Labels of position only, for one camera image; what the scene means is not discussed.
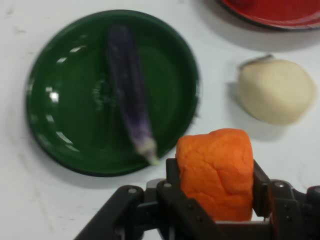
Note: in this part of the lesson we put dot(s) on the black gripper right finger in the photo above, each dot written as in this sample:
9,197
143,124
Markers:
287,207

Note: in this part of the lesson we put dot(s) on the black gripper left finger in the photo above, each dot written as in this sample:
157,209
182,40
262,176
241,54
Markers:
175,200

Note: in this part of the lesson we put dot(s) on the orange toy carrot chunk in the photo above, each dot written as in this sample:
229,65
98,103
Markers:
215,175

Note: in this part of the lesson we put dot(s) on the purple toy eggplant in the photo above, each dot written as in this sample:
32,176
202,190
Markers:
127,95

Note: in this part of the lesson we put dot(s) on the pale yellow toy potato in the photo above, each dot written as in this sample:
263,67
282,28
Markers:
275,92

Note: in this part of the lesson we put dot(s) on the dark green round plate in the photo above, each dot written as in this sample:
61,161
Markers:
75,105

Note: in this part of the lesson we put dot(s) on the red round plate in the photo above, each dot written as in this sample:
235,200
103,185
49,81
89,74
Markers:
275,12

